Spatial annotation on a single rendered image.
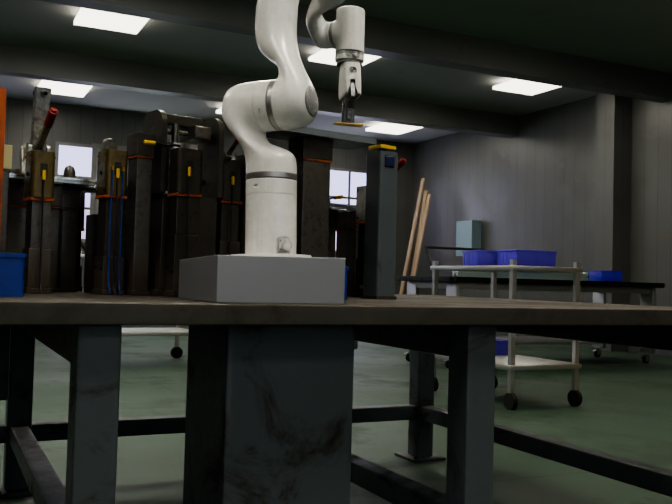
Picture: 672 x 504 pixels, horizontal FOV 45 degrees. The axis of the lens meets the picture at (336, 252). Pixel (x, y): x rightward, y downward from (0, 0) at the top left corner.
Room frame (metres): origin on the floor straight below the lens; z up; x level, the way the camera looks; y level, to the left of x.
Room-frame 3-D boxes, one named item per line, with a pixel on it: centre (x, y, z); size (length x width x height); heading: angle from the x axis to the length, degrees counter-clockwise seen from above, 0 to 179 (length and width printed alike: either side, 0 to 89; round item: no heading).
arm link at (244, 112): (1.93, 0.19, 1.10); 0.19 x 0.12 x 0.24; 66
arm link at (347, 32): (2.37, -0.02, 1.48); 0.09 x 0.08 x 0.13; 66
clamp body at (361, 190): (2.64, -0.12, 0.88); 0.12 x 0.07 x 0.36; 36
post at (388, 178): (2.46, -0.13, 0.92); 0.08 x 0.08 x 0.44; 36
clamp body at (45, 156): (2.03, 0.74, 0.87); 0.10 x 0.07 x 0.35; 36
